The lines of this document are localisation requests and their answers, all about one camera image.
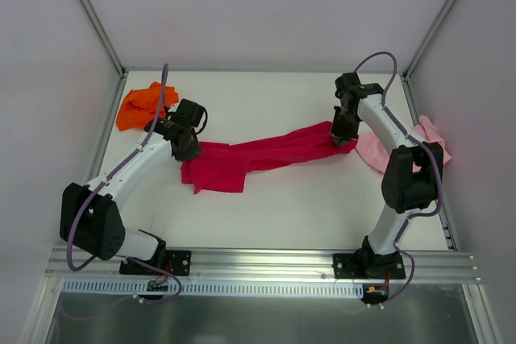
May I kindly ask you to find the red t shirt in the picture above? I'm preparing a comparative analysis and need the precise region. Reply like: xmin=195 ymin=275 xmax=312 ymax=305
xmin=181 ymin=121 xmax=357 ymax=194

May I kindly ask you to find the pink t shirt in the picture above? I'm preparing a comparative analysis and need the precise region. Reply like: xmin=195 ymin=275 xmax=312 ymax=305
xmin=354 ymin=114 xmax=453 ymax=176

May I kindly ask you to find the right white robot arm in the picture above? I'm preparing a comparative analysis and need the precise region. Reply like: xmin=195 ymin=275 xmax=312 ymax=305
xmin=331 ymin=73 xmax=444 ymax=280

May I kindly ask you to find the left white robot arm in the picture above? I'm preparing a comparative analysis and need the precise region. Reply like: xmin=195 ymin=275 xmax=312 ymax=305
xmin=60 ymin=114 xmax=202 ymax=274

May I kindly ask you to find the orange t shirt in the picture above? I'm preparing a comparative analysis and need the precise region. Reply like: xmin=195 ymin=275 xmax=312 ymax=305
xmin=115 ymin=82 xmax=161 ymax=131

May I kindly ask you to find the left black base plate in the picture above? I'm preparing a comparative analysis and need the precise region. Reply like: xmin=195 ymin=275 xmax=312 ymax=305
xmin=119 ymin=248 xmax=192 ymax=276

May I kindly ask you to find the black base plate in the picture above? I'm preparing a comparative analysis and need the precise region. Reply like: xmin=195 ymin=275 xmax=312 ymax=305
xmin=119 ymin=248 xmax=192 ymax=276
xmin=332 ymin=250 xmax=406 ymax=280

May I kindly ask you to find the aluminium mounting rail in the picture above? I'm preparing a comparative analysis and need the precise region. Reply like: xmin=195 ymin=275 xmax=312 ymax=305
xmin=44 ymin=245 xmax=482 ymax=284

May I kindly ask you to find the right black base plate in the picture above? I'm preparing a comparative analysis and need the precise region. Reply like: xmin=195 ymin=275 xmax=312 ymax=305
xmin=332 ymin=250 xmax=406 ymax=280

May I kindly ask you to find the white slotted cable duct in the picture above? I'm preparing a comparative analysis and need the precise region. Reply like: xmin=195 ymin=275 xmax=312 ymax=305
xmin=62 ymin=279 xmax=364 ymax=299

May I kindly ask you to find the right aluminium frame post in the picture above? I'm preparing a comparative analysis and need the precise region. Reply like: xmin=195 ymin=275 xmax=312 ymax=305
xmin=402 ymin=0 xmax=458 ymax=77

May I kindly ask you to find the aluminium frame post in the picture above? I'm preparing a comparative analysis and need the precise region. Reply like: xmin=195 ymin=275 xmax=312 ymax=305
xmin=77 ymin=0 xmax=126 ymax=78
xmin=402 ymin=0 xmax=458 ymax=77

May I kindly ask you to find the left aluminium frame post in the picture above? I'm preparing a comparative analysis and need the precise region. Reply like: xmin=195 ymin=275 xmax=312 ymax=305
xmin=77 ymin=0 xmax=126 ymax=78

